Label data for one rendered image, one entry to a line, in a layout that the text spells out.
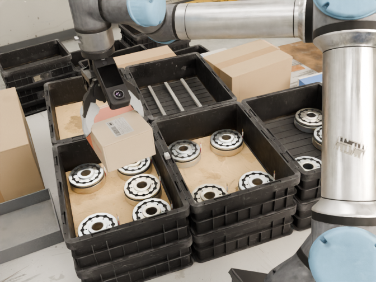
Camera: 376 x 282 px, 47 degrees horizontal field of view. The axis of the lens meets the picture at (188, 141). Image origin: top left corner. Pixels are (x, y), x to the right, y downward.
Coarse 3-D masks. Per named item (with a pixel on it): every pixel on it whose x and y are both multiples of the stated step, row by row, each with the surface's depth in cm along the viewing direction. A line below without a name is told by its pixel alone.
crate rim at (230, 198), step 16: (192, 112) 135; (256, 128) 127; (272, 144) 120; (288, 160) 114; (176, 176) 112; (288, 176) 109; (240, 192) 106; (256, 192) 107; (192, 208) 104; (208, 208) 104
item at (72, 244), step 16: (64, 144) 126; (160, 144) 123; (64, 208) 105; (64, 224) 101; (128, 224) 100; (144, 224) 100; (160, 224) 102; (64, 240) 97; (80, 240) 97; (96, 240) 98
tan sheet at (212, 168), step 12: (204, 144) 138; (204, 156) 134; (216, 156) 133; (240, 156) 133; (252, 156) 132; (180, 168) 130; (192, 168) 129; (204, 168) 129; (216, 168) 129; (228, 168) 128; (240, 168) 128; (252, 168) 128; (192, 180) 125; (204, 180) 125; (216, 180) 125; (228, 180) 124; (228, 192) 120
